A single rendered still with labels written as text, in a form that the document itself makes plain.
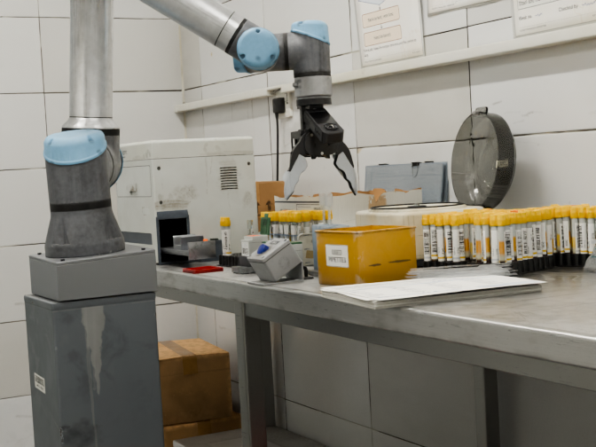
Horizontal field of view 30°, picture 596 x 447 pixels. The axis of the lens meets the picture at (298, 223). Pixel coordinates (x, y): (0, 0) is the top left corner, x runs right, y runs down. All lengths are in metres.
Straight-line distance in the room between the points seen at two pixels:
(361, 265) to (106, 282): 0.47
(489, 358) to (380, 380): 1.51
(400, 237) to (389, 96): 0.96
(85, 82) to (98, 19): 0.13
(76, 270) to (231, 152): 0.81
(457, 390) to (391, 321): 1.09
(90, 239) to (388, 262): 0.55
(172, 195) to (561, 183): 0.92
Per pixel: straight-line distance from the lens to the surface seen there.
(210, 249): 2.55
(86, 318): 2.08
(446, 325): 1.59
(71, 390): 2.09
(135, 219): 2.81
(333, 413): 3.32
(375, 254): 1.97
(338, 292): 1.79
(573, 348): 1.39
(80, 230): 2.10
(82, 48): 2.26
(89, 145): 2.11
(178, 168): 2.70
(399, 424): 3.02
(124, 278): 2.09
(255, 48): 2.07
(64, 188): 2.11
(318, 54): 2.22
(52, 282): 2.08
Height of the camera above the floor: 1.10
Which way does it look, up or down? 3 degrees down
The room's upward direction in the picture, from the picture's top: 3 degrees counter-clockwise
